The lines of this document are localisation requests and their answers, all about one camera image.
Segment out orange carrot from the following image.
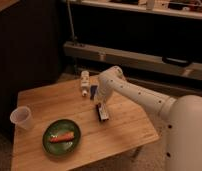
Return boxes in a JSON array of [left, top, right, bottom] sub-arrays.
[[49, 131, 74, 143]]

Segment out black handle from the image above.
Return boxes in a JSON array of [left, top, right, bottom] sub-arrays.
[[162, 57, 192, 67]]

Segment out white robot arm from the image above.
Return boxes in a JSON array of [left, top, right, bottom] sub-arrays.
[[94, 66, 202, 171]]

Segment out white plastic bottle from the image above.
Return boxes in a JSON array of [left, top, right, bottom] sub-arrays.
[[80, 70, 90, 97]]

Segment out wooden table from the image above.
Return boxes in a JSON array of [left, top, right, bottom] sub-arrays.
[[11, 79, 159, 171]]

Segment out grey metal rail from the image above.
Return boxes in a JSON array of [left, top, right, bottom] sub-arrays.
[[63, 41, 202, 81]]

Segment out translucent plastic cup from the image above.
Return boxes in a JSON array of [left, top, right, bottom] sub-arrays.
[[10, 106, 34, 130]]

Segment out green ceramic plate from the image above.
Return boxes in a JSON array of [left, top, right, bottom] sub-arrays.
[[42, 119, 81, 157]]

